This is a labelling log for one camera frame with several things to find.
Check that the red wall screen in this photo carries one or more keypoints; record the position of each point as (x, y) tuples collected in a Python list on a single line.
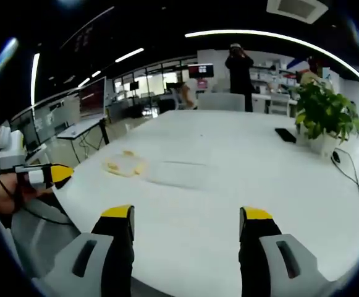
[(201, 69)]

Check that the large display screen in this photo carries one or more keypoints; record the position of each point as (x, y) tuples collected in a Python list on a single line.
[(92, 99)]

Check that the long curved ceiling light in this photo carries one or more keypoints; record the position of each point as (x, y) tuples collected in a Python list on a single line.
[(259, 33)]

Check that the white side desk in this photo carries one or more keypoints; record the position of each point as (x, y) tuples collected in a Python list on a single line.
[(77, 128)]

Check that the short ceiling light strip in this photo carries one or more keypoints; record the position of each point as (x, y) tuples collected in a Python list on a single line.
[(129, 55)]

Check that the black phone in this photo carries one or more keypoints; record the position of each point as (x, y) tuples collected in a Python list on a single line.
[(285, 135)]

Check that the black computer mouse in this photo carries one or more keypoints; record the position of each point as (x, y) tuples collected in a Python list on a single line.
[(336, 157)]

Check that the green potted plant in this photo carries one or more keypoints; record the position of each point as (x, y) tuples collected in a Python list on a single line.
[(324, 108)]

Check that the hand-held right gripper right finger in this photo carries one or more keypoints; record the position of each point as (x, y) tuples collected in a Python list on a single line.
[(259, 244)]

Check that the clear plastic sheet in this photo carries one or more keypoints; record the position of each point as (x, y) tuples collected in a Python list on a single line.
[(182, 174)]

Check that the white office chair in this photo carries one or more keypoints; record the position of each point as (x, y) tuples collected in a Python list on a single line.
[(279, 103)]

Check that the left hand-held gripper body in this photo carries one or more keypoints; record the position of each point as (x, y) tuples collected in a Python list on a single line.
[(10, 148)]

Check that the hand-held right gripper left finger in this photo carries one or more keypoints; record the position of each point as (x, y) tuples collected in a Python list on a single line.
[(105, 247)]

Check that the white plant pot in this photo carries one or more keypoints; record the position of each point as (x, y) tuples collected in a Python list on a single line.
[(324, 143)]

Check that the person's left hand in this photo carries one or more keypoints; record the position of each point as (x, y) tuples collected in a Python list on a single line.
[(3, 195)]

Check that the ceiling air vent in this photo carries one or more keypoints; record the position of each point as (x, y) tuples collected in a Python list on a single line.
[(296, 9)]

